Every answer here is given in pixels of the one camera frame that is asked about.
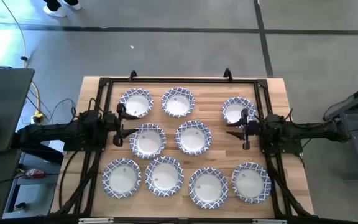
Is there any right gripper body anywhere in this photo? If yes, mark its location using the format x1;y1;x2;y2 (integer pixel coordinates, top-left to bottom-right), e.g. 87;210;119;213
241;107;262;151

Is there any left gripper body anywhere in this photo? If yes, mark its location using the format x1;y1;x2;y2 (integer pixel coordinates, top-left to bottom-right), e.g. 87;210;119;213
104;103;127;147

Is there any blue white patterned paper bowl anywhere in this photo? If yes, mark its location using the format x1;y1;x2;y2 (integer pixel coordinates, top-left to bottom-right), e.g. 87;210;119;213
129;123;167;160
144;156;185;197
119;88;154;118
101;157;142;200
188;167;229;210
221;96;257;124
161;86;196;118
175;119;213;156
231;162;272;205

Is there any silver aluminium extrusion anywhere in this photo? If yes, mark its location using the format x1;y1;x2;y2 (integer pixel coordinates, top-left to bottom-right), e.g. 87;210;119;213
252;218;288;224
78;217;114;224

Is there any red white can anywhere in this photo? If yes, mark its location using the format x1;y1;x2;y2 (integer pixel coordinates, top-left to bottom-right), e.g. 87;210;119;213
25;168;45;179

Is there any person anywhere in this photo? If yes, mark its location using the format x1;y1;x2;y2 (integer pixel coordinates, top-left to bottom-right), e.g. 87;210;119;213
42;0;82;18

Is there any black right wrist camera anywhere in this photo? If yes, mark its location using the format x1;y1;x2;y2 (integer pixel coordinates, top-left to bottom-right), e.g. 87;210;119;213
264;114;287;130

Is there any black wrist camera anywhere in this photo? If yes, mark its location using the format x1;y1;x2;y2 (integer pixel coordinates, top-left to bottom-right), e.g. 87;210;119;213
264;114;287;130
79;110;101;127

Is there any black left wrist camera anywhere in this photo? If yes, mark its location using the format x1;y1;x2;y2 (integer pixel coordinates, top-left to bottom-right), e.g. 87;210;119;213
79;110;101;127

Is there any black aluminium table frame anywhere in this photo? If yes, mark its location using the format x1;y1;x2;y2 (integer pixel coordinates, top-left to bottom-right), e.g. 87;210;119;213
50;76;315;224

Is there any black cable bundle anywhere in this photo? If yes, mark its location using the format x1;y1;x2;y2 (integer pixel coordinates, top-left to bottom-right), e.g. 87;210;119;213
265;154;315;218
50;151;102;218

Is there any yellow cable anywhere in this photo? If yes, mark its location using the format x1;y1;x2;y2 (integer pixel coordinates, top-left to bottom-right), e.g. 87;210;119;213
0;0;43;118

